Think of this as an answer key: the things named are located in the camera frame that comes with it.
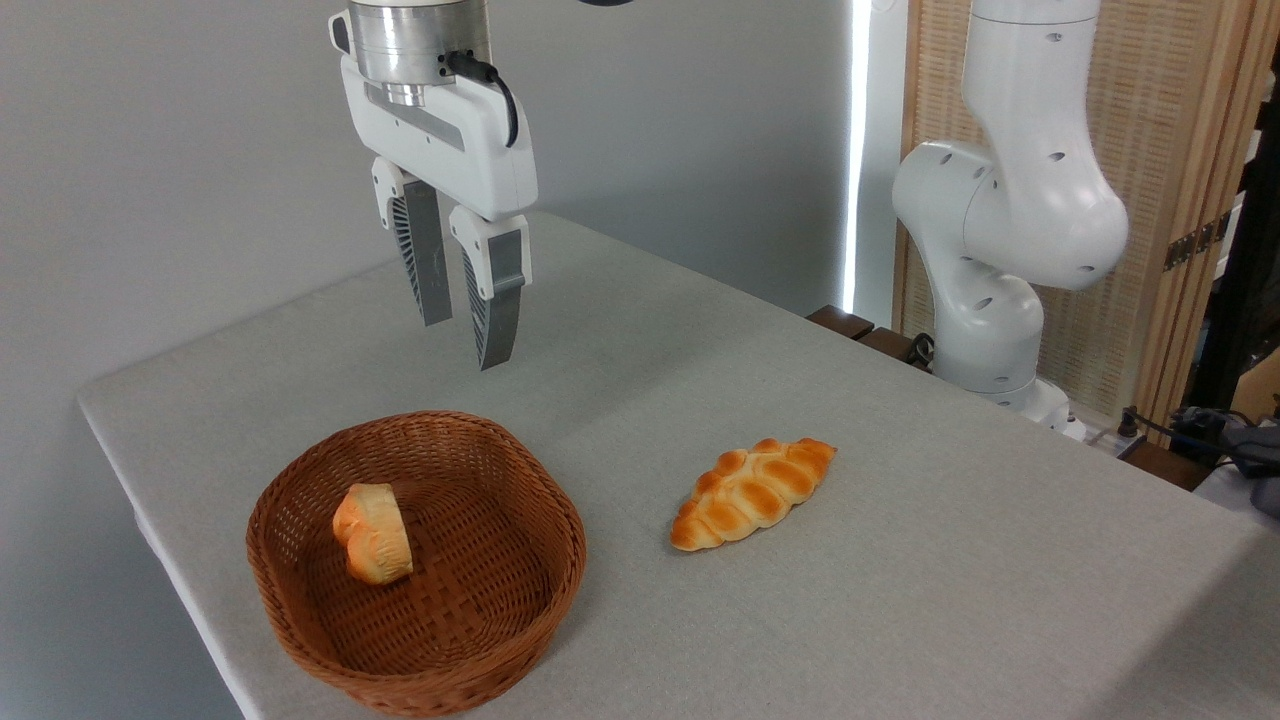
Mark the dark metal screen hinge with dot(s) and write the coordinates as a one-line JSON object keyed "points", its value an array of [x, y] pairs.
{"points": [[1197, 242]]}

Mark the black metal stand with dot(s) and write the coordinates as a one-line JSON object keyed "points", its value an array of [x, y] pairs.
{"points": [[1235, 290]]}

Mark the braided golden bread loaf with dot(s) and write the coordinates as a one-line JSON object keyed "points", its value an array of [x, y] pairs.
{"points": [[750, 495]]}

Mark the wooden slatted folding screen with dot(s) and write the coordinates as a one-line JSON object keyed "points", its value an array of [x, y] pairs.
{"points": [[1170, 120]]}

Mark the brown wicker basket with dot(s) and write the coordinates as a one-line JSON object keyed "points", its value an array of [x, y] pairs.
{"points": [[480, 620]]}

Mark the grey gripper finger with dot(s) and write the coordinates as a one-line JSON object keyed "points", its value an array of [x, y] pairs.
{"points": [[497, 300], [425, 260]]}

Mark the small golden bread roll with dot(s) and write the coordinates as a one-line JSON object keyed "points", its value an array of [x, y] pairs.
{"points": [[375, 535]]}

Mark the grey tablecloth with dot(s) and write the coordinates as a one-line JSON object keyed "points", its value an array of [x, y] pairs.
{"points": [[900, 600]]}

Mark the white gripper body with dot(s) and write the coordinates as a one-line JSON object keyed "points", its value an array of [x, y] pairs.
{"points": [[470, 150]]}

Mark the dark brown wooden block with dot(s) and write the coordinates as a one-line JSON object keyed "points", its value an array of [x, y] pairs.
{"points": [[888, 345], [840, 321]]}

